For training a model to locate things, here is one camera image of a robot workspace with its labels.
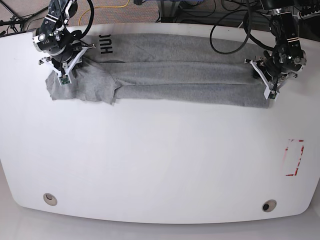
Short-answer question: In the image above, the right table cable grommet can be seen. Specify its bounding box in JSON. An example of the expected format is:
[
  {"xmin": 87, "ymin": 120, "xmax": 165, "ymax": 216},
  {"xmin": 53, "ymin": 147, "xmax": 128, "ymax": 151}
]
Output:
[{"xmin": 261, "ymin": 199, "xmax": 277, "ymax": 213}]

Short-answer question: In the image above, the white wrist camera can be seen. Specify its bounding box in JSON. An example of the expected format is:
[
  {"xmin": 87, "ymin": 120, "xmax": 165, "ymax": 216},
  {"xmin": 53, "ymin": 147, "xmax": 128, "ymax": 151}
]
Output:
[
  {"xmin": 58, "ymin": 75, "xmax": 72, "ymax": 86},
  {"xmin": 263, "ymin": 88, "xmax": 278, "ymax": 101}
]

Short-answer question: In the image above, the table cable grommet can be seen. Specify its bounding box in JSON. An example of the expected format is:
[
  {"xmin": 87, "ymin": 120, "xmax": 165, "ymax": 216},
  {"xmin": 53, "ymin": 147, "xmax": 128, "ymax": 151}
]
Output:
[
  {"xmin": 261, "ymin": 199, "xmax": 277, "ymax": 213},
  {"xmin": 43, "ymin": 193, "xmax": 58, "ymax": 206}
]

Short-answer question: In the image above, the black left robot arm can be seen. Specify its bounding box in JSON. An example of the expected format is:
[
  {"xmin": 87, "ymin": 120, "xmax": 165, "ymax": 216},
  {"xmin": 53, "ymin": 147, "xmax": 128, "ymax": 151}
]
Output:
[{"xmin": 209, "ymin": 0, "xmax": 307, "ymax": 99}]

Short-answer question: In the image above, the metal equipment frame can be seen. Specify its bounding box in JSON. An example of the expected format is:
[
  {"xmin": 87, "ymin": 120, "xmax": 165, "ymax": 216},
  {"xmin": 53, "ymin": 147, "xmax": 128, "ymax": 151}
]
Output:
[{"xmin": 157, "ymin": 0, "xmax": 181, "ymax": 23}]

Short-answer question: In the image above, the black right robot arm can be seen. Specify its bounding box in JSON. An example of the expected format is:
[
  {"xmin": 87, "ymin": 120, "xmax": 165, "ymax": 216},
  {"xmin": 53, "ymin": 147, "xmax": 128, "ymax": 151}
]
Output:
[{"xmin": 32, "ymin": 0, "xmax": 95, "ymax": 81}]

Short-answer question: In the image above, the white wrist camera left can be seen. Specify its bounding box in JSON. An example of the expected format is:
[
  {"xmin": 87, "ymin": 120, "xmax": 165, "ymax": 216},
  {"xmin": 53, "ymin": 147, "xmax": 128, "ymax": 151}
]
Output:
[{"xmin": 263, "ymin": 88, "xmax": 278, "ymax": 101}]

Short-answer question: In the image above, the yellow cable on floor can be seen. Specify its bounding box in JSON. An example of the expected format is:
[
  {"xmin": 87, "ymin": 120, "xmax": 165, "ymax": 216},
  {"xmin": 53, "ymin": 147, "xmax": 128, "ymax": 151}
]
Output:
[{"xmin": 78, "ymin": 0, "xmax": 130, "ymax": 26}]

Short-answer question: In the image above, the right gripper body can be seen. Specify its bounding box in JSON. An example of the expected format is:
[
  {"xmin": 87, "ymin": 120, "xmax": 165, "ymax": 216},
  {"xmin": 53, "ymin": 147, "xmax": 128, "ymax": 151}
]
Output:
[{"xmin": 38, "ymin": 43, "xmax": 96, "ymax": 77}]

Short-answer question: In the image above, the left table cable grommet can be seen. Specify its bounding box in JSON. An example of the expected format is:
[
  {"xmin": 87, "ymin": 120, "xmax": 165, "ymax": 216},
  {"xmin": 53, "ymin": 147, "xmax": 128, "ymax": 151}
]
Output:
[{"xmin": 43, "ymin": 193, "xmax": 58, "ymax": 206}]

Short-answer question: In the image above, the red tape rectangle marking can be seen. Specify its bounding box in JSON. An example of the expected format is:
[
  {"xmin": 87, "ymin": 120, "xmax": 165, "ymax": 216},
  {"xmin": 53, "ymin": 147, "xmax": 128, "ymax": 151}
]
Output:
[{"xmin": 282, "ymin": 139, "xmax": 305, "ymax": 177}]

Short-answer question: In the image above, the white power strip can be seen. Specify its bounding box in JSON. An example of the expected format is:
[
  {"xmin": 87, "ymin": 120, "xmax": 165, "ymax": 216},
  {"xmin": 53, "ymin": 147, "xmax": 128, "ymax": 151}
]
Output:
[{"xmin": 297, "ymin": 4, "xmax": 320, "ymax": 20}]

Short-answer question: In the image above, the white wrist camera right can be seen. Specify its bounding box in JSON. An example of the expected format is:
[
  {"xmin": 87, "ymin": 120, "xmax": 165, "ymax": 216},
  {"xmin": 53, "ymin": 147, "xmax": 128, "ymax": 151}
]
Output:
[{"xmin": 58, "ymin": 75, "xmax": 72, "ymax": 86}]

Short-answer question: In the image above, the black tripod stand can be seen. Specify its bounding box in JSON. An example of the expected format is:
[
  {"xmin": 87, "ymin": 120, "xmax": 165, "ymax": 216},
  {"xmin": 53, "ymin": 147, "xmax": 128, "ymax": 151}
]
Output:
[{"xmin": 0, "ymin": 0, "xmax": 48, "ymax": 37}]

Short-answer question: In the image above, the grey T-shirt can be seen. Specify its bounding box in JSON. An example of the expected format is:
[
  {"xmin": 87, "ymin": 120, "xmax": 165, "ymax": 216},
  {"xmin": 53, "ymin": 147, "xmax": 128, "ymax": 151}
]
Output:
[{"xmin": 45, "ymin": 33, "xmax": 270, "ymax": 109}]

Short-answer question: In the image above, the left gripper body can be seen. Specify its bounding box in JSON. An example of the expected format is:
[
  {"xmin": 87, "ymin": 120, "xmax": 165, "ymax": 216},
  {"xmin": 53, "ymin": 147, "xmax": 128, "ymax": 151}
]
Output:
[{"xmin": 244, "ymin": 56, "xmax": 299, "ymax": 92}]

